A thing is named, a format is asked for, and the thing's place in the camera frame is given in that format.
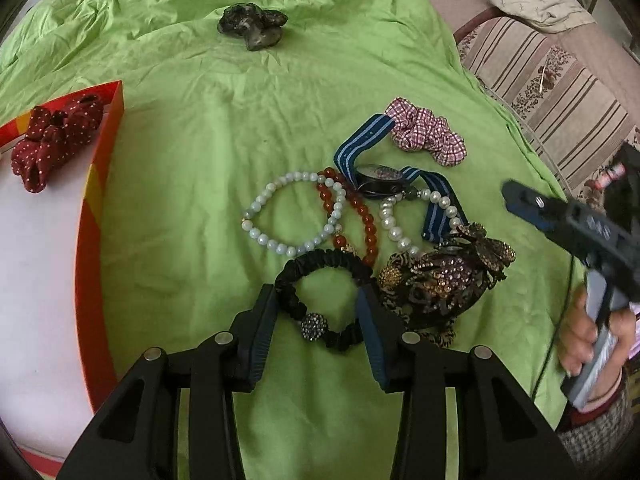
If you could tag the striped floral sofa cover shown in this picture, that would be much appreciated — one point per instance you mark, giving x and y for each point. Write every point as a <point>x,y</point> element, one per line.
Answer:
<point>565,90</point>

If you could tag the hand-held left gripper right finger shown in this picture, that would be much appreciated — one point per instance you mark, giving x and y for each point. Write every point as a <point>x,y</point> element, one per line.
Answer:
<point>372,340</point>

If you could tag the black scrunchie with rhinestone ball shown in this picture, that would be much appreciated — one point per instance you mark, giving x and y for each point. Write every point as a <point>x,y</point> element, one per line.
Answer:
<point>320,259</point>

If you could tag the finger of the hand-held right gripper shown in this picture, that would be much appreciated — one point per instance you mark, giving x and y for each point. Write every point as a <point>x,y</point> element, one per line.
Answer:
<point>530,205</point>

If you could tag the rhinestone butterfly hair clip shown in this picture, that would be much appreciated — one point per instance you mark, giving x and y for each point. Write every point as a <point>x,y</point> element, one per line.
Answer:
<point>482,250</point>

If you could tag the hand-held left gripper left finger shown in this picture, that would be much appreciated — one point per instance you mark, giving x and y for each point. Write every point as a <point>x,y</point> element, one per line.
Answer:
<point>260,340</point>

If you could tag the orange cardboard box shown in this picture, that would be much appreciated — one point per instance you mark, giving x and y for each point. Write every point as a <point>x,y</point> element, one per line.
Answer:
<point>40,270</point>

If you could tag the person's right hand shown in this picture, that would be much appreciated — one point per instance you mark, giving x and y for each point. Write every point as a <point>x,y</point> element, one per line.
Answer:
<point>577,335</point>

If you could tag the red polka dot scrunchie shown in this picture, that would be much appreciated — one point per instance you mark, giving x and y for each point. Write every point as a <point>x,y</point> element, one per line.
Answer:
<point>50,140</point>

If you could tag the leopard scrunchie with gold ball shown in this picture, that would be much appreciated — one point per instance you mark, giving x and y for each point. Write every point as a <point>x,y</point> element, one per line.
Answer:
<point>391,276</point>

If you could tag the rhinestone hair claw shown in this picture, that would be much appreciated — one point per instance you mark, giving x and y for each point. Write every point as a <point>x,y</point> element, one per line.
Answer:
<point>440,280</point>

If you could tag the pink plaid scrunchie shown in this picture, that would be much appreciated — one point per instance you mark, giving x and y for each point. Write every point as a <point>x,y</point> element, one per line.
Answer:
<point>425,130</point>

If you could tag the person's right forearm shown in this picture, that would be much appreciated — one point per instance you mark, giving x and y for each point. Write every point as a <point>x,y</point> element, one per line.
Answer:
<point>600,430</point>

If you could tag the green bed sheet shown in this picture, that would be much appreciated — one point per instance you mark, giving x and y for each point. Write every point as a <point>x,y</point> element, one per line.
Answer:
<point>225,120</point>

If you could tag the dark grey scrunchie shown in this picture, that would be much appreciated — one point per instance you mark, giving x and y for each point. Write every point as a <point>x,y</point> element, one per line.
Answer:
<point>250,22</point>

